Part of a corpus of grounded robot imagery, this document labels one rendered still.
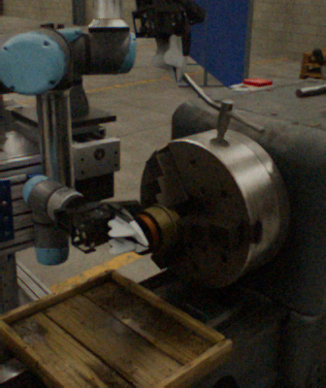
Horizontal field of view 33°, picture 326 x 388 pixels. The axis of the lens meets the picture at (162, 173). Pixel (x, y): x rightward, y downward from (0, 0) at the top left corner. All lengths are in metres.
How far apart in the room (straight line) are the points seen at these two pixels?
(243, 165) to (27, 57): 0.45
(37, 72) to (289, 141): 0.51
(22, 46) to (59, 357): 0.57
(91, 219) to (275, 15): 11.85
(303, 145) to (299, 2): 11.35
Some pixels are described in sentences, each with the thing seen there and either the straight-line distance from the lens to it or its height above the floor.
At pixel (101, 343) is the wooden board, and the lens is 1.08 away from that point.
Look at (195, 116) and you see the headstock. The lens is 1.28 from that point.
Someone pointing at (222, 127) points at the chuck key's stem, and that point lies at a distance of 1.05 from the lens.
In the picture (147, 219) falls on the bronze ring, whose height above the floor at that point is 1.12.
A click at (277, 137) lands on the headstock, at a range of 1.14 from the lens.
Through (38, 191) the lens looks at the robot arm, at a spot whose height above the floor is 1.10.
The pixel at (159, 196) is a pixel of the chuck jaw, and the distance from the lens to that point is 1.05.
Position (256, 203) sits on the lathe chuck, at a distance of 1.02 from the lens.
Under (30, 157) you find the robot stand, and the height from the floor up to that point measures 1.07.
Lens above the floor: 1.54
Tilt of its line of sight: 20 degrees down
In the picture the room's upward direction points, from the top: 1 degrees clockwise
